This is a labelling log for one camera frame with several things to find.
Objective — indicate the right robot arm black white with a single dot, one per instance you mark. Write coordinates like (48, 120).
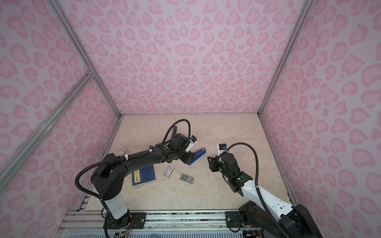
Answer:
(264, 210)

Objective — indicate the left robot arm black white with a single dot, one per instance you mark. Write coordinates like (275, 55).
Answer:
(108, 178)

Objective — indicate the blue stapler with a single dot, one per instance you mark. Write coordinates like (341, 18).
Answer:
(197, 155)

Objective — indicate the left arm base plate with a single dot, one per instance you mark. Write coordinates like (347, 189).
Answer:
(135, 220)

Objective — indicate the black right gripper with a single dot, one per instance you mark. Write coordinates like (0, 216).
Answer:
(214, 163)

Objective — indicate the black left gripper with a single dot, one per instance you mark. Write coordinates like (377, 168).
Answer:
(190, 156)

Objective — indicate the blue notebook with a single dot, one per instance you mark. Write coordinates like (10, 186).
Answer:
(144, 175)

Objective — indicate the aluminium front rail frame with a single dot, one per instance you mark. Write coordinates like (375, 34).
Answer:
(158, 224)

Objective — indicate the aluminium diagonal frame bar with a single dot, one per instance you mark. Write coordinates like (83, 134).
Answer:
(19, 158)

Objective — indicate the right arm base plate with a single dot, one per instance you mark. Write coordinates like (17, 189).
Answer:
(236, 220)

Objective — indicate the aluminium corner frame post right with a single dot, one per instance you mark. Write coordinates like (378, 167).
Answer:
(294, 35)

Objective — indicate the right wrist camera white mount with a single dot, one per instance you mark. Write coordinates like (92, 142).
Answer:
(221, 148)

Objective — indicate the small red white staple box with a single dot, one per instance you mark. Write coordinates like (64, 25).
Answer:
(123, 152)

